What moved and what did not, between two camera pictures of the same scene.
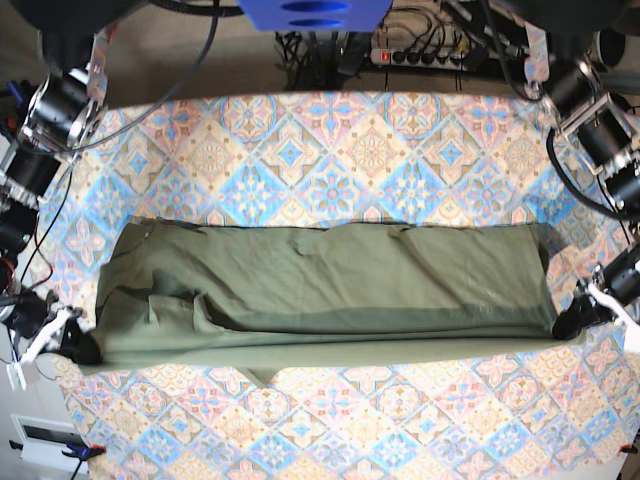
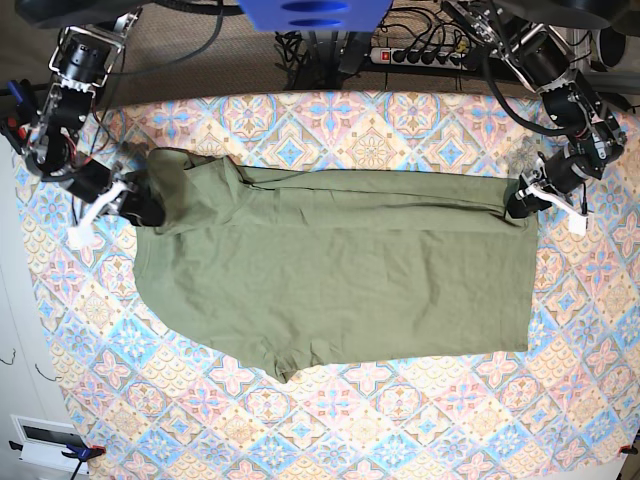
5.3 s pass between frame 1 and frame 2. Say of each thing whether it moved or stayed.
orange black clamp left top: stayed
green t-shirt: moved
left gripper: moved
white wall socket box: stayed
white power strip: stayed
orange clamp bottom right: stayed
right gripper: moved
